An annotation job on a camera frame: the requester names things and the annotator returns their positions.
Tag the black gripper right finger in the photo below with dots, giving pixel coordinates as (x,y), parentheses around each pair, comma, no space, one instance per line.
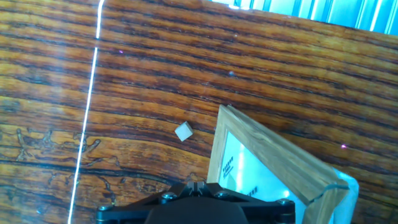
(267,211)

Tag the small wooden cube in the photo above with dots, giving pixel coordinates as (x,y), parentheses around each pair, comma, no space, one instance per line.
(183,131)

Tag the wooden picture frame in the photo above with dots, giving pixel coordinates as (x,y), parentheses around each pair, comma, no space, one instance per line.
(273,152)

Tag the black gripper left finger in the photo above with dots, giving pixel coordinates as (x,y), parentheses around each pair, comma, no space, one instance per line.
(130,211)

